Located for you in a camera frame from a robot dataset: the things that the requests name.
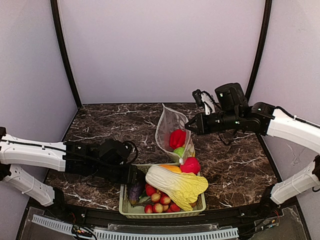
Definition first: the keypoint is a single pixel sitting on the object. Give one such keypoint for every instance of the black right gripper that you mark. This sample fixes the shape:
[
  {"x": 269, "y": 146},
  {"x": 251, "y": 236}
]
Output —
[{"x": 201, "y": 124}]

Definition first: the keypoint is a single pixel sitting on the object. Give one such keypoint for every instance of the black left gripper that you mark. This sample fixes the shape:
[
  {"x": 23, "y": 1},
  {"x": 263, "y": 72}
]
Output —
[{"x": 133, "y": 175}]

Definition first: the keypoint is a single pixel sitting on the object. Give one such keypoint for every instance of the dark purple toy eggplant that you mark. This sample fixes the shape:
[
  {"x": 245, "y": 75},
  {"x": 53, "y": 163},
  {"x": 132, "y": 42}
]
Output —
[{"x": 135, "y": 191}]

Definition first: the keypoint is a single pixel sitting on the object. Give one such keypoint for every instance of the red toy bell pepper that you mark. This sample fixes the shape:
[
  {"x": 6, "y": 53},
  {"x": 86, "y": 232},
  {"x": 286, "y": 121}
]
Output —
[{"x": 177, "y": 138}]

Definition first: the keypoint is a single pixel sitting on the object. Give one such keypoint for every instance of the clear dotted zip top bag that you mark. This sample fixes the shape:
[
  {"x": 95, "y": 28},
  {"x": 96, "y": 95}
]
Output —
[{"x": 169, "y": 121}]

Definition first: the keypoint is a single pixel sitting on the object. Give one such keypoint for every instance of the yellow toy lemon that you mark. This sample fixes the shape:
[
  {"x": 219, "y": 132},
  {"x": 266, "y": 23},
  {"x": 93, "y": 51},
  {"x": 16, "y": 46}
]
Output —
[{"x": 190, "y": 150}]

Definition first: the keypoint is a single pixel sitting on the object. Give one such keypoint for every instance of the green toy apple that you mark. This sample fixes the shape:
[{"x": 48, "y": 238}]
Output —
[{"x": 179, "y": 151}]

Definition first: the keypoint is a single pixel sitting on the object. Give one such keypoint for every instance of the red toy pomegranate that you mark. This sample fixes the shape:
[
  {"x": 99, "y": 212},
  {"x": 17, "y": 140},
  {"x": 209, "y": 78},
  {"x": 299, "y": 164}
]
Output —
[{"x": 191, "y": 165}]

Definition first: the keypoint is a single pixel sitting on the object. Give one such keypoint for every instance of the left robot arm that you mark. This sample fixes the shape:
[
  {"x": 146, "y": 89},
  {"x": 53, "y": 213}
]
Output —
[{"x": 109, "y": 160}]

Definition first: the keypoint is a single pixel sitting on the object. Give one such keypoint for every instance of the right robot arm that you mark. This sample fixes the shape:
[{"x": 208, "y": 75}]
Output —
[{"x": 263, "y": 119}]

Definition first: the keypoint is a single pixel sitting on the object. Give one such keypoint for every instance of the pale green plastic basket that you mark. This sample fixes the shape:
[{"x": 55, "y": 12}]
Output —
[{"x": 150, "y": 196}]

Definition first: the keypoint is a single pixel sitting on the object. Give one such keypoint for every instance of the toy lychee fruit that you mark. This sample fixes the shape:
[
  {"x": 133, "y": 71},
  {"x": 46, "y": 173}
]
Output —
[{"x": 157, "y": 208}]

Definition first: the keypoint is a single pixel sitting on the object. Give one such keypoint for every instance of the orange yellow toy mango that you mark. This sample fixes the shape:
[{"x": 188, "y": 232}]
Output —
[{"x": 172, "y": 168}]

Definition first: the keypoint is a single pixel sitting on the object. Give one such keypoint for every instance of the toy napa cabbage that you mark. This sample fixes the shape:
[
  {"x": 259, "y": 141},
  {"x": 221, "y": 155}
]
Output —
[{"x": 182, "y": 188}]

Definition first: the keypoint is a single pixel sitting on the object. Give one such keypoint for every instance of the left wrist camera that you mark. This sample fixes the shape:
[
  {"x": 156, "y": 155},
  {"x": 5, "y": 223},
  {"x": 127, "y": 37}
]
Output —
[{"x": 131, "y": 148}]

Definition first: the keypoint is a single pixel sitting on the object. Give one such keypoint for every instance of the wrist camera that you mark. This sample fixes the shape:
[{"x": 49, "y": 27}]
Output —
[
  {"x": 204, "y": 100},
  {"x": 131, "y": 148}
]

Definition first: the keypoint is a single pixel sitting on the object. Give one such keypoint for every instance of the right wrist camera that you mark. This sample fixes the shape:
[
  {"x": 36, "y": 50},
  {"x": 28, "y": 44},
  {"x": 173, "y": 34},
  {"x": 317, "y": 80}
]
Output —
[{"x": 204, "y": 100}]

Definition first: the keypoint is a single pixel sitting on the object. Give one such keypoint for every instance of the white slotted cable duct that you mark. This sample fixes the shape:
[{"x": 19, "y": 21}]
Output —
[{"x": 130, "y": 232}]

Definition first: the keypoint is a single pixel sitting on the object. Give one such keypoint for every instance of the black right corner frame post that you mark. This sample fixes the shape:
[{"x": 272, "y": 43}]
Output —
[{"x": 260, "y": 48}]

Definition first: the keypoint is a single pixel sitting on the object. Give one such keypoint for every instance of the black corner frame post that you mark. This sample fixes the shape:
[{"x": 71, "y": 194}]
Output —
[
  {"x": 260, "y": 48},
  {"x": 63, "y": 52}
]

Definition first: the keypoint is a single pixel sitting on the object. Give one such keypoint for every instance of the black left corner frame post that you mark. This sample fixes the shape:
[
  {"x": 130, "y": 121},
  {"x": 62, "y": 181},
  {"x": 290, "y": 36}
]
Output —
[{"x": 63, "y": 52}]

